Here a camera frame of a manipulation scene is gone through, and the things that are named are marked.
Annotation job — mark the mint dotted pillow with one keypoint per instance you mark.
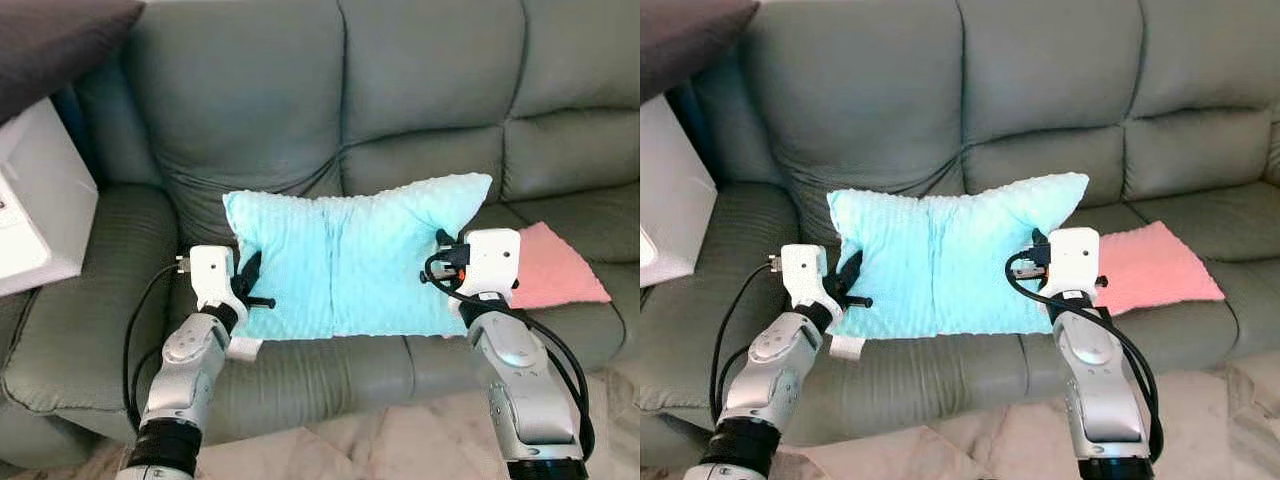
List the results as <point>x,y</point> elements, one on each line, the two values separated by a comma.
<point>960,260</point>
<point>370,260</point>

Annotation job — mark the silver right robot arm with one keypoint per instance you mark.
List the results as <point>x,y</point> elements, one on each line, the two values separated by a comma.
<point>520,390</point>
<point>1100,390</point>

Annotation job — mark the grey-green leather sofa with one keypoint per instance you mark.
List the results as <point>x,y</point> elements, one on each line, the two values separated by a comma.
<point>1050,60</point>
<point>420,60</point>

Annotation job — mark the pink dotted cloth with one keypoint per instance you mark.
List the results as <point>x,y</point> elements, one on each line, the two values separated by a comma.
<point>1160,265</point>
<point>555,270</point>

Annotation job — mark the dark grey cushion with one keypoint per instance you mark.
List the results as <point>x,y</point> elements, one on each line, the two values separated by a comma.
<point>50,40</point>
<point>690,35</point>

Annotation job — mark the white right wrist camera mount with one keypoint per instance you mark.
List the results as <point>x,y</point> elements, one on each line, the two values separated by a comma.
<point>492,258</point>
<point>1072,255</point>

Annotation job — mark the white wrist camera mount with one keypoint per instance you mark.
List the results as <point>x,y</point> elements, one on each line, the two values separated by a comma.
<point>800,268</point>
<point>492,258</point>
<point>210,270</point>
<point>1072,255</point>

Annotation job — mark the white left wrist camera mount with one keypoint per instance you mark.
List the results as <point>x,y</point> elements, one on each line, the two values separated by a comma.
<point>210,270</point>
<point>800,268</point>

